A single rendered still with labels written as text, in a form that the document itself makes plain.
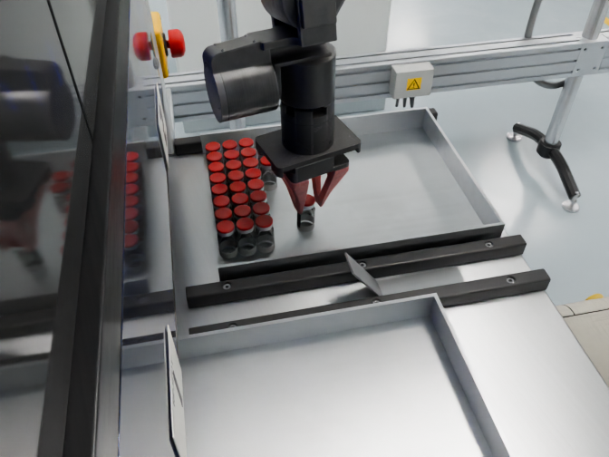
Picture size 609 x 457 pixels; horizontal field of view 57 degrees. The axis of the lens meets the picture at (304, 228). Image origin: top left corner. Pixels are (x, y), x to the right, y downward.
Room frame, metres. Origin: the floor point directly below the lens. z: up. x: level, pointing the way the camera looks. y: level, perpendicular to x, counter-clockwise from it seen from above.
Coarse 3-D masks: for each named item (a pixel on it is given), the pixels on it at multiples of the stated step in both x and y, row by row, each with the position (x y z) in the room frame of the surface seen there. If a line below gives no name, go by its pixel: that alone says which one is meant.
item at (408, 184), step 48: (384, 144) 0.69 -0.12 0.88; (432, 144) 0.69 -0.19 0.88; (288, 192) 0.58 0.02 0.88; (336, 192) 0.58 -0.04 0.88; (384, 192) 0.58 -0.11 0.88; (432, 192) 0.58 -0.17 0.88; (480, 192) 0.54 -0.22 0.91; (288, 240) 0.49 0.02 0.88; (336, 240) 0.49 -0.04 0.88; (384, 240) 0.46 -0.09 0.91; (432, 240) 0.46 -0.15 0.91
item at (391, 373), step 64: (320, 320) 0.35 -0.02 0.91; (384, 320) 0.36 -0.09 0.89; (448, 320) 0.34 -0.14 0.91; (192, 384) 0.29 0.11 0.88; (256, 384) 0.29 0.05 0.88; (320, 384) 0.29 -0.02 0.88; (384, 384) 0.29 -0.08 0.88; (448, 384) 0.29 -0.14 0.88; (192, 448) 0.23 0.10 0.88; (256, 448) 0.23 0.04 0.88; (320, 448) 0.23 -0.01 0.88; (384, 448) 0.23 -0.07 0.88; (448, 448) 0.23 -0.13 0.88
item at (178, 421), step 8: (168, 328) 0.24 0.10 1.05; (168, 336) 0.23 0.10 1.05; (168, 344) 0.22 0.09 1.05; (176, 352) 0.24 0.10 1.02; (176, 360) 0.23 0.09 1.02; (176, 368) 0.22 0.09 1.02; (176, 376) 0.21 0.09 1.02; (176, 392) 0.20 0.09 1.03; (176, 400) 0.19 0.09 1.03; (176, 408) 0.18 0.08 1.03; (176, 416) 0.18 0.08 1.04; (176, 424) 0.17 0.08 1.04; (184, 424) 0.19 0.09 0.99; (176, 432) 0.17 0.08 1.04; (184, 432) 0.19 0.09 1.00; (176, 440) 0.16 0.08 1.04; (184, 440) 0.18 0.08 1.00; (176, 448) 0.16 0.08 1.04; (184, 448) 0.17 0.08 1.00; (184, 456) 0.16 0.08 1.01
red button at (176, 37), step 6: (168, 30) 0.78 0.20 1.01; (174, 30) 0.78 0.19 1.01; (174, 36) 0.77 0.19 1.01; (180, 36) 0.77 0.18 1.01; (168, 42) 0.77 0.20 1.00; (174, 42) 0.76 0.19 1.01; (180, 42) 0.77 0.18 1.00; (168, 48) 0.77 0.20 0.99; (174, 48) 0.76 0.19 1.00; (180, 48) 0.76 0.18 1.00; (174, 54) 0.76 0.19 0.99; (180, 54) 0.76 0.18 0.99
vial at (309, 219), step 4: (304, 208) 0.50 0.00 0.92; (308, 208) 0.50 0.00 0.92; (312, 208) 0.50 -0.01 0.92; (304, 212) 0.50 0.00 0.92; (308, 212) 0.50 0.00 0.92; (312, 212) 0.50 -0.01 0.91; (304, 216) 0.50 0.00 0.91; (308, 216) 0.50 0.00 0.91; (312, 216) 0.50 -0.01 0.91; (304, 220) 0.50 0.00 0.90; (308, 220) 0.50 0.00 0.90; (312, 220) 0.50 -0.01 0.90; (300, 224) 0.50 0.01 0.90; (304, 224) 0.50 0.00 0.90; (308, 224) 0.50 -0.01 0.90; (312, 224) 0.50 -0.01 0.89; (300, 228) 0.50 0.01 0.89; (304, 228) 0.50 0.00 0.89; (308, 228) 0.50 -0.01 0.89; (312, 228) 0.50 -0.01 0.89
